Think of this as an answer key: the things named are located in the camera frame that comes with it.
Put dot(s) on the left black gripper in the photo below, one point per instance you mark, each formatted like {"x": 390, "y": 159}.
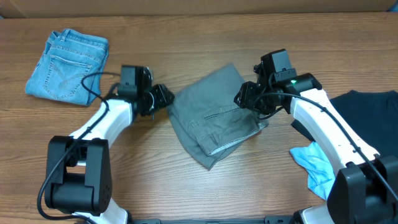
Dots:
{"x": 163, "y": 98}

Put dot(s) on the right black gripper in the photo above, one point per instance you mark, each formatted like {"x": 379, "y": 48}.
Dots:
{"x": 246, "y": 96}

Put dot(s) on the grey cotton shorts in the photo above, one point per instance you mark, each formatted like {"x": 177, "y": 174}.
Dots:
{"x": 207, "y": 121}

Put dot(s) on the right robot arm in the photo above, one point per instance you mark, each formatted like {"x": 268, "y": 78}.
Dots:
{"x": 365, "y": 189}

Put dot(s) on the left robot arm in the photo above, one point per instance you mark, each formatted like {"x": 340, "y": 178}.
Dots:
{"x": 78, "y": 183}

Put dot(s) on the light blue garment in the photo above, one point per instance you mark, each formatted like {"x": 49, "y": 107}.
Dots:
{"x": 320, "y": 172}

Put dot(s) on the folded blue denim jeans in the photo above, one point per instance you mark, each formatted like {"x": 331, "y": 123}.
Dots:
{"x": 71, "y": 62}

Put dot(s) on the black garment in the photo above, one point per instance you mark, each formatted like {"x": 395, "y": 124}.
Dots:
{"x": 373, "y": 117}

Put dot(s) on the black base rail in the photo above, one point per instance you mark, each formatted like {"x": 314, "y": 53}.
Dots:
{"x": 211, "y": 221}

